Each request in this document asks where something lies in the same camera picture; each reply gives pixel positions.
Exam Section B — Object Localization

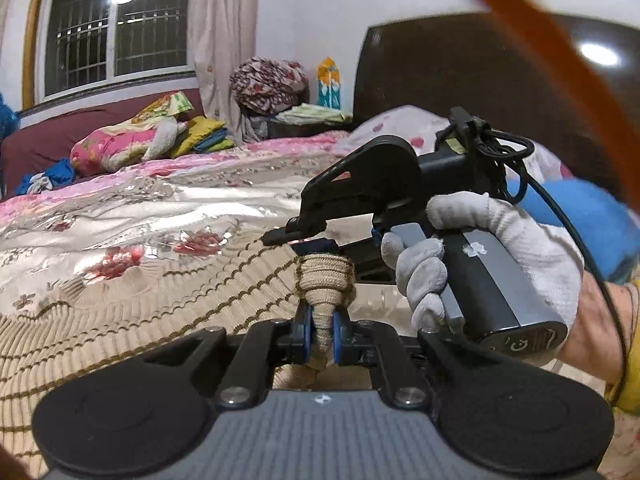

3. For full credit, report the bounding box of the beige striped knit sweater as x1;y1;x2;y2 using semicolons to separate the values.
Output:
1;231;355;476

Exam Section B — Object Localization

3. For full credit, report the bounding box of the dark wooden headboard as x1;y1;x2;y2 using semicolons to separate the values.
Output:
354;13;624;198

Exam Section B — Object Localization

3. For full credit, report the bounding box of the black cable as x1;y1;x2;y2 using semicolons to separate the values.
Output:
434;123;630;406

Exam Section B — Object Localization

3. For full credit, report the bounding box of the polka dot pink pillow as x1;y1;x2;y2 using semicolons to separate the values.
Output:
334;104;574;187

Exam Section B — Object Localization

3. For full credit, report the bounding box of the dark floral bundle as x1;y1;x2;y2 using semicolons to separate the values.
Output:
230;56;308;116

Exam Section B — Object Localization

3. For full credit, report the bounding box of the beige right curtain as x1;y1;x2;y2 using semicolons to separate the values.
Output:
186;0;258;145

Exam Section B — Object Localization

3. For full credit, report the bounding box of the orange strap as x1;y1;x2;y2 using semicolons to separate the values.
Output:
434;0;640;212

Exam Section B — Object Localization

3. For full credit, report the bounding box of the blue plastic bag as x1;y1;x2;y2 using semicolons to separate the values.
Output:
0;94;20;140

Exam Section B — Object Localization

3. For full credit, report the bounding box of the blue folded garment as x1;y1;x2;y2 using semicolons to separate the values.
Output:
509;178;639;283

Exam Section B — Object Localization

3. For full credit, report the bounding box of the floral satin bedspread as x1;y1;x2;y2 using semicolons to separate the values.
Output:
0;129;640;480

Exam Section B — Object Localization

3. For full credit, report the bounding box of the yellow folded blanket stack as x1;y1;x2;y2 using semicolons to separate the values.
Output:
168;116;235;158

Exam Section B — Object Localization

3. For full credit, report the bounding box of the stack of papers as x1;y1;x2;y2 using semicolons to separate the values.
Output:
273;103;352;126

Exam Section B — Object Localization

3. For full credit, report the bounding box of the blue crumpled cloth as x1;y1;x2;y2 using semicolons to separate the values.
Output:
15;158;75;195

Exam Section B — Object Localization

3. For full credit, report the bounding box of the white gloved right hand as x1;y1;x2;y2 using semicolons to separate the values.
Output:
381;192;585;361

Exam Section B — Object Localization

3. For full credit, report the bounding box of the window with metal bars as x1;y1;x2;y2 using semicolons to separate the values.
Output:
22;0;192;108

